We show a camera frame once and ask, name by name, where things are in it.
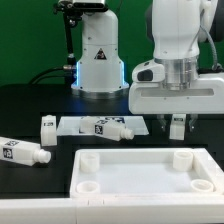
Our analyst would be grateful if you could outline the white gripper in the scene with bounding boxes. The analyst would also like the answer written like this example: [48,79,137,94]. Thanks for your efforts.
[129,74,224,132]

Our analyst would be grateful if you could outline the white desk top tray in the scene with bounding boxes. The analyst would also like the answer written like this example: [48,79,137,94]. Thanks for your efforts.
[70,148,224,198]

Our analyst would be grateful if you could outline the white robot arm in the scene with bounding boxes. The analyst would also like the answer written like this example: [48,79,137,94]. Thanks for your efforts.
[72,0,224,115]

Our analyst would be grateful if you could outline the white front fence bar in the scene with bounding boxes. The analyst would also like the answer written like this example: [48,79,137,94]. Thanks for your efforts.
[0,198,224,224]

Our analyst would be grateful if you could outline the black cable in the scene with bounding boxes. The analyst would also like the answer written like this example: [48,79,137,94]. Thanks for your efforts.
[29,65,78,85]

